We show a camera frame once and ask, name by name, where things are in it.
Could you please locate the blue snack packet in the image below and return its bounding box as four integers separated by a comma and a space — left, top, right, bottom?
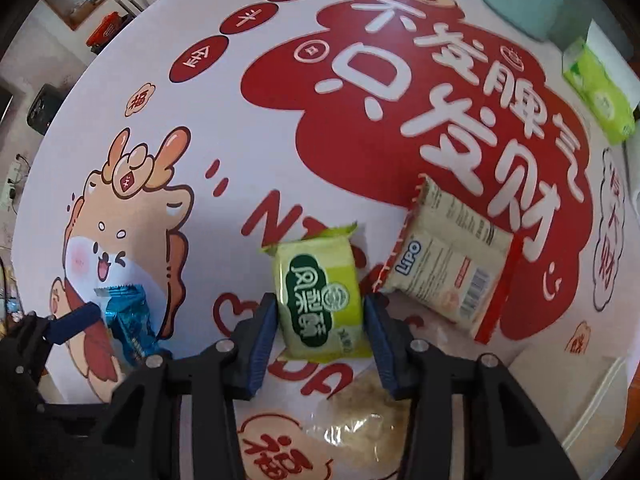
94, 282, 163, 368

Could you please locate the black device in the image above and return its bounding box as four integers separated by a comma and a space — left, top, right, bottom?
26, 84, 63, 135

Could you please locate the green snack packet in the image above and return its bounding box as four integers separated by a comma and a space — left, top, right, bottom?
259, 221, 376, 363

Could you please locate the mint green box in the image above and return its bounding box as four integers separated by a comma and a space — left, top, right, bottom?
477, 0, 576, 42

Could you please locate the printed tablecloth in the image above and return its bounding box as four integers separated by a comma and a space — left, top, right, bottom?
10, 0, 640, 480

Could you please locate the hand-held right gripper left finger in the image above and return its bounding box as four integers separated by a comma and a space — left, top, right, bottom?
90, 292, 278, 480

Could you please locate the orange-lid storage bin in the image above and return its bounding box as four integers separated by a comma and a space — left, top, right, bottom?
85, 10, 133, 53

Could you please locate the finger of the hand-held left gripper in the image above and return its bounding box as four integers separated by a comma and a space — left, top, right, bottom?
47, 304, 103, 347

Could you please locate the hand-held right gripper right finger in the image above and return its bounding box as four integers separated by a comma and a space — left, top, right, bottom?
364, 294, 581, 480

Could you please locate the green tissue pack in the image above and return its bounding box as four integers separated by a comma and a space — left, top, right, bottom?
561, 35, 638, 145

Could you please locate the clear packet of beige crumbs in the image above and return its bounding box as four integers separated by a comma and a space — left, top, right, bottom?
305, 365, 413, 480

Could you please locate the cream packet with red ends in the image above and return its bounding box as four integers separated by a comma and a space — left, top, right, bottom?
374, 175, 525, 346

